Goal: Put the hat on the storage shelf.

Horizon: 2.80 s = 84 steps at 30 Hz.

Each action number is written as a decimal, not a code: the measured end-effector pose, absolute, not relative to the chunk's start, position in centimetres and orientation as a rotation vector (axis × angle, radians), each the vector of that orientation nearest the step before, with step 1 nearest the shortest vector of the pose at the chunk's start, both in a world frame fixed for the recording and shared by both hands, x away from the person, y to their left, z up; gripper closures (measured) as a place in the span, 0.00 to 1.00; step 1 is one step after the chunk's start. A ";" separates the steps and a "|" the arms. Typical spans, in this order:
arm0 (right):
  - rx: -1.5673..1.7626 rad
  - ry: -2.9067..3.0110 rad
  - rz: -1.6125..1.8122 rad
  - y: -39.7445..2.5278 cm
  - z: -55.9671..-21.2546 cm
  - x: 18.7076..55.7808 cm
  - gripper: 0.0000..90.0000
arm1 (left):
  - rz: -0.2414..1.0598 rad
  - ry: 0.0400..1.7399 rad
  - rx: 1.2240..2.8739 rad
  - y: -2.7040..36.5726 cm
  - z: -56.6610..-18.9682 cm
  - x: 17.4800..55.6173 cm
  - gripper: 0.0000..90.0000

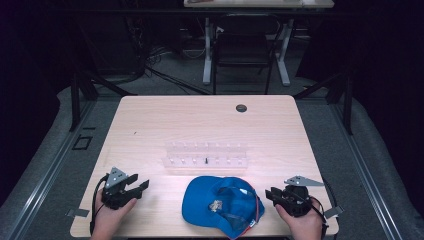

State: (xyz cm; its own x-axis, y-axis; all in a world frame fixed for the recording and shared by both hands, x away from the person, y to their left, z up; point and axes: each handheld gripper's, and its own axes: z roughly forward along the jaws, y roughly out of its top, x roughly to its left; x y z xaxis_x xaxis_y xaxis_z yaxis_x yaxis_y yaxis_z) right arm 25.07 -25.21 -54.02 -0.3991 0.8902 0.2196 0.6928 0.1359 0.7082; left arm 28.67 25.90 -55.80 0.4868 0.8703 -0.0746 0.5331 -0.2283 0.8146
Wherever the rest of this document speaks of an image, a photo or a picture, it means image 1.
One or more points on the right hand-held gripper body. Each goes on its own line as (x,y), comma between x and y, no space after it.
(296,200)

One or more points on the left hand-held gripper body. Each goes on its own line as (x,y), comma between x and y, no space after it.
(115,195)

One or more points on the blue baseball cap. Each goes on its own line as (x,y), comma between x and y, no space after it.
(203,200)

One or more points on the person's right hand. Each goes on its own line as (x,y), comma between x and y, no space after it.
(305,226)

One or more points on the person's left hand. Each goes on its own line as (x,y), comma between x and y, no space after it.
(106,221)

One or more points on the grey tape tab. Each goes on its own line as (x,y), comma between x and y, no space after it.
(334,212)
(78,212)

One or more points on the clear acrylic peg rack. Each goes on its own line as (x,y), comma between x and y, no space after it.
(203,156)

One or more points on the black metal stand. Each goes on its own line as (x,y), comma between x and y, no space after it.
(75,100)
(348,103)

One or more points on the black chair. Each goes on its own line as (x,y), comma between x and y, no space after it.
(241,46)

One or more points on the white-legged desk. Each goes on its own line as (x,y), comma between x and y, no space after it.
(260,3)

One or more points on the aluminium floor rail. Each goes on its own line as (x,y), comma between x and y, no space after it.
(50,170)
(370,180)

